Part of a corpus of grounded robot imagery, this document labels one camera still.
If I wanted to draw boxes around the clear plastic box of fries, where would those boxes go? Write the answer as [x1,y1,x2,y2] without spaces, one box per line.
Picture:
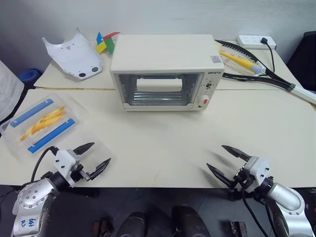
[0,94,84,160]

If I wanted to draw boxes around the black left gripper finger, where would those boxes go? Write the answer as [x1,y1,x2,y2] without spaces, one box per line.
[89,158,112,182]
[73,142,95,156]

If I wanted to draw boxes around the blue round object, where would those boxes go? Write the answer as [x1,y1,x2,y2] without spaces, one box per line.
[19,69,43,86]

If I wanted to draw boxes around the colourful paper pinwheel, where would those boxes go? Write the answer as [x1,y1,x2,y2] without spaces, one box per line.
[95,31,121,55]

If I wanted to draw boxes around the white power strip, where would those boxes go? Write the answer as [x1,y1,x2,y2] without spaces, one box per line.
[237,35,277,50]

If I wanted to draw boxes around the dark rounded shape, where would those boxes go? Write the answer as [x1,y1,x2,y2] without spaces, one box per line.
[115,211,147,237]
[171,204,211,237]

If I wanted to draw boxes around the yellow french fries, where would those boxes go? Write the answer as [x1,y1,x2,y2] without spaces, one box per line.
[19,105,67,142]

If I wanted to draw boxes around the cream oven door handle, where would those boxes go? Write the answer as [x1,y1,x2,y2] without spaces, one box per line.
[136,78,184,93]

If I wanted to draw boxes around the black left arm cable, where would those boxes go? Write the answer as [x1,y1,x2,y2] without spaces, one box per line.
[30,146,59,183]

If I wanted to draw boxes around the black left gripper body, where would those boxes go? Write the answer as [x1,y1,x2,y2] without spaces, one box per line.
[70,163,91,184]

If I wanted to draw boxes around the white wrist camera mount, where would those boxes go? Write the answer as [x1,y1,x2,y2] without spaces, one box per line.
[53,149,80,188]
[242,156,271,194]

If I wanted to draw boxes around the brown block under table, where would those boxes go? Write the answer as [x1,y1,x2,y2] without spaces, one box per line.
[229,220,248,237]
[92,216,115,237]

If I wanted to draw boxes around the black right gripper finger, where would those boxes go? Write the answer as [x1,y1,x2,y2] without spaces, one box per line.
[221,144,252,162]
[206,162,234,190]

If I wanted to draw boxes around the white robot shell cover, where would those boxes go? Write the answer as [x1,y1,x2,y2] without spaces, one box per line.
[41,27,103,81]

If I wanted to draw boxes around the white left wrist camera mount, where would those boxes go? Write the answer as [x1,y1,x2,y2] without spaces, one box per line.
[53,149,80,188]

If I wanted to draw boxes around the blue plastic strip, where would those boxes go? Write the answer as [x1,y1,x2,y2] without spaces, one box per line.
[27,118,76,154]
[9,98,55,128]

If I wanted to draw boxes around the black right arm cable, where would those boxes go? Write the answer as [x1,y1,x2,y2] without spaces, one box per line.
[239,186,270,237]

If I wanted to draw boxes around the black chair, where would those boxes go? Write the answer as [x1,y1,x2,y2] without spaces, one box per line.
[287,31,316,92]

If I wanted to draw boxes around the cream toaster oven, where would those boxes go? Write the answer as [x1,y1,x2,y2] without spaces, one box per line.
[110,34,225,113]

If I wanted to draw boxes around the white cloth bag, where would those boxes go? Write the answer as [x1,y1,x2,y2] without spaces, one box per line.
[0,60,26,122]

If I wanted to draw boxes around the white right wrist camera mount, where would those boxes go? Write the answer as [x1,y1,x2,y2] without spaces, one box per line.
[242,156,271,194]

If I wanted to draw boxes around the yellow tube on racket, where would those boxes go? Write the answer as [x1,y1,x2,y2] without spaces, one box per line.
[219,50,263,75]

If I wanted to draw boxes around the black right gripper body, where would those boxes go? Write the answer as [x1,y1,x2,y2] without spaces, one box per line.
[228,166,255,194]

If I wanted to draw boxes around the black tennis racket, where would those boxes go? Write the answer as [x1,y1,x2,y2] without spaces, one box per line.
[214,39,316,105]

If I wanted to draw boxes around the glass oven door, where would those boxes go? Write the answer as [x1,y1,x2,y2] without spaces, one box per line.
[114,73,204,111]

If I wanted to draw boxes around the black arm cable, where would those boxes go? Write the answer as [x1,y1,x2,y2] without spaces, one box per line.
[30,146,59,183]
[239,186,270,237]

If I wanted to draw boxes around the black plug with cable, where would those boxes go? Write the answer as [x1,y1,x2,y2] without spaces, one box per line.
[260,37,277,75]

